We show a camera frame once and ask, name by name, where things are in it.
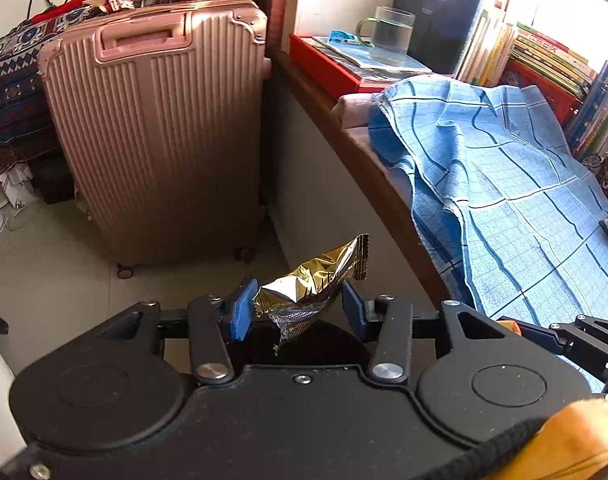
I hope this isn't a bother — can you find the dark blue book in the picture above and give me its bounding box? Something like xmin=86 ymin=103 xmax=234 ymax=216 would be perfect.
xmin=394 ymin=0 xmax=484 ymax=76

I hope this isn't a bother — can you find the blue checked cloth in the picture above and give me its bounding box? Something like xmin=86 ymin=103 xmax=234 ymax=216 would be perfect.
xmin=368 ymin=77 xmax=608 ymax=331

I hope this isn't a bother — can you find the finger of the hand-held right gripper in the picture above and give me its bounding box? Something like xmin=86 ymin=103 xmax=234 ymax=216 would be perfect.
xmin=498 ymin=314 xmax=608 ymax=361

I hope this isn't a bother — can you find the blue booklet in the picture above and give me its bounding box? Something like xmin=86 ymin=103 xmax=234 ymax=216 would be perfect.
xmin=311 ymin=30 xmax=432 ymax=78

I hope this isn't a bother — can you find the white folded item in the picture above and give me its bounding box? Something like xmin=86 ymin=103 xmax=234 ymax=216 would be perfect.
xmin=0 ymin=165 xmax=35 ymax=208

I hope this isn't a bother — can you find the glass mug with green handle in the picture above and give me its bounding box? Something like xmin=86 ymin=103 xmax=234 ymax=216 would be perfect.
xmin=358 ymin=6 xmax=416 ymax=67

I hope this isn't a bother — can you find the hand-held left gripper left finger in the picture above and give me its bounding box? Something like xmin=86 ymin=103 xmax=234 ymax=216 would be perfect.
xmin=96 ymin=277 xmax=259 ymax=387

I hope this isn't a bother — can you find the row of pale books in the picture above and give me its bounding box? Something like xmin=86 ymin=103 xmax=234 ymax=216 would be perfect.
xmin=456 ymin=0 xmax=517 ymax=88

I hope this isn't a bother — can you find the patterned bed blanket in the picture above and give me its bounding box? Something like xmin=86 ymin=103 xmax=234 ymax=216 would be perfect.
xmin=0 ymin=0 xmax=105 ymax=181

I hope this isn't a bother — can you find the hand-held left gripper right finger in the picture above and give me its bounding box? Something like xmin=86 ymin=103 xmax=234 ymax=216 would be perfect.
xmin=341 ymin=280 xmax=522 ymax=387

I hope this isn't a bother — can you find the red crate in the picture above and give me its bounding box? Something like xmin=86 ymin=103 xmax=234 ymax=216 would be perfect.
xmin=498 ymin=57 xmax=584 ymax=126

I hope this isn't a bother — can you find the person's left hand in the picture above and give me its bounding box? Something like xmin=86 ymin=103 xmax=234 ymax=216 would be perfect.
xmin=484 ymin=396 xmax=608 ymax=480

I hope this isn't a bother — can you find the gold wrapper with brown print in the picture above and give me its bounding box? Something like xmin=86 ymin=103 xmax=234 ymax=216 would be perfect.
xmin=254 ymin=234 xmax=372 ymax=356

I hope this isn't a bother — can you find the pale pink mat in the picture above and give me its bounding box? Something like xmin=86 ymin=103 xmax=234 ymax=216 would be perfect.
xmin=334 ymin=92 xmax=385 ymax=131

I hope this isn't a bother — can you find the wooden ledge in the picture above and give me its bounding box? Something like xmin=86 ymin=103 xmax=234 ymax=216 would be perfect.
xmin=271 ymin=52 xmax=452 ymax=306

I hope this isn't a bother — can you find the black box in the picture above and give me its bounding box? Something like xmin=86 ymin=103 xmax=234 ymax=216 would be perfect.
xmin=34 ymin=157 xmax=77 ymax=206

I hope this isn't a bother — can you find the red flat box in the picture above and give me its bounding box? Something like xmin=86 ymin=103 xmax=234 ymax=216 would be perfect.
xmin=289 ymin=34 xmax=385 ymax=93

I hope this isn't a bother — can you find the pink ribbed suitcase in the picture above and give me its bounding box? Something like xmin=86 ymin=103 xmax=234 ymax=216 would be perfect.
xmin=36 ymin=0 xmax=273 ymax=281

